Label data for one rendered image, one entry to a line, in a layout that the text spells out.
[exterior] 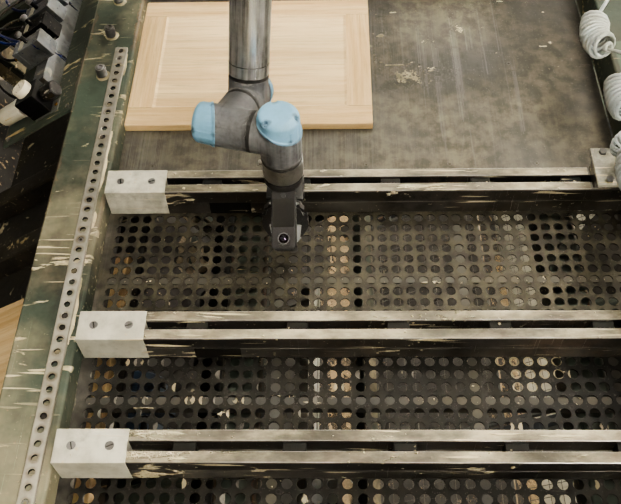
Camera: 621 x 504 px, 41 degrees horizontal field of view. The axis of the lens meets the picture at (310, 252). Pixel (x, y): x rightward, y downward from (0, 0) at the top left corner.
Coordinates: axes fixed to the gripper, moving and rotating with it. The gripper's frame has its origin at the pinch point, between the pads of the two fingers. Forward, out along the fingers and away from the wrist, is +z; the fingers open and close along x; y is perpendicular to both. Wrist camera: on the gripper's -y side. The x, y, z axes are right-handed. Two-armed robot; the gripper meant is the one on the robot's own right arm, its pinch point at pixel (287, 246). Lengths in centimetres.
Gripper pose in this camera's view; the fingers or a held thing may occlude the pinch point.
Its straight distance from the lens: 169.4
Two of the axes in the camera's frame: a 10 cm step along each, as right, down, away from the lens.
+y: 0.3, -8.1, 5.8
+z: 0.2, 5.8, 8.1
